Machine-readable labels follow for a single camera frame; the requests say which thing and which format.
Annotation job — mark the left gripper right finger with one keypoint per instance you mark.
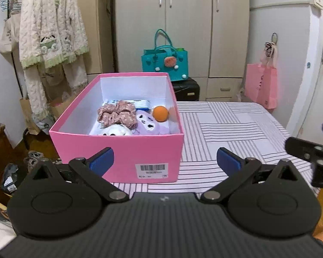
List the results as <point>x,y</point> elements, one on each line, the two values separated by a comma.
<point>239,171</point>

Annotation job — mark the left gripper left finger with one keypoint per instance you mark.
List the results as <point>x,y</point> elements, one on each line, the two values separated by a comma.
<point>91,172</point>

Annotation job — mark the blue white tissue pack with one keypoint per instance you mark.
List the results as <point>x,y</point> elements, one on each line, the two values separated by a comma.
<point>143,105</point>

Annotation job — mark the white blue wet wipes pack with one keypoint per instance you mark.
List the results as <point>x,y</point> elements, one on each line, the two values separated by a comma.
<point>97,129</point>

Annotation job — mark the orange soft ball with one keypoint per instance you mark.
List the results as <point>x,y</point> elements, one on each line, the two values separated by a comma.
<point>160,113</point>

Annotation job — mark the striped pink tablecloth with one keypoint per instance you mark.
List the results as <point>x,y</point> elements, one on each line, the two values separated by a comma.
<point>246,129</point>

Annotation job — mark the pink cardboard storage box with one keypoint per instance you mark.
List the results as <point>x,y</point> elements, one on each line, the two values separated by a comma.
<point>138,158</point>

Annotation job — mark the white panda plush toy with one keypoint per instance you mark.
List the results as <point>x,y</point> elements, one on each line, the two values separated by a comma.
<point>115,130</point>

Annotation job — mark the grey white sneakers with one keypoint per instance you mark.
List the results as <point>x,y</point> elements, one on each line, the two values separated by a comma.
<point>32,159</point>

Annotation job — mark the pink floral scrunchie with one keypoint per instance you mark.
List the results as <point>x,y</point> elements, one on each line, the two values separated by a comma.
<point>120,113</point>

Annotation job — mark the purple plush toy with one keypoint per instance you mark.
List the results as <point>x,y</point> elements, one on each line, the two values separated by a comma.
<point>147,125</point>

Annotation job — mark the brown paper bag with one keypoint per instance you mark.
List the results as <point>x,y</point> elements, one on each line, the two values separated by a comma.
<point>58,106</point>

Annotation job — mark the pink paper shopping bag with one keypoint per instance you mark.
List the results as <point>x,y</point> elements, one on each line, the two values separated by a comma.
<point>261,81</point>

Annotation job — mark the black suitcase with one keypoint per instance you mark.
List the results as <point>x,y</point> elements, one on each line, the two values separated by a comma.
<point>186,90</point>

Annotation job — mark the black clothes rack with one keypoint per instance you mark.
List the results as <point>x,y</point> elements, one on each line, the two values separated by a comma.
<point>10,5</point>

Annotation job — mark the teal felt handbag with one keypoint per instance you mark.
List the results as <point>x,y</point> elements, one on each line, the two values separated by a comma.
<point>166,59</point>

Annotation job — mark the cream knitted cardigan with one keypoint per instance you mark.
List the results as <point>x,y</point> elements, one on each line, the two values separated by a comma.
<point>51,32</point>

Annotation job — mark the beige wardrobe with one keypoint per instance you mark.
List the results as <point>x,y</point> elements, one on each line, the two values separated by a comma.
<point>213,32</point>

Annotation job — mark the beige canvas tote bag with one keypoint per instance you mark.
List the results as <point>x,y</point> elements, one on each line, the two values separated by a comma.
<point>11,27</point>

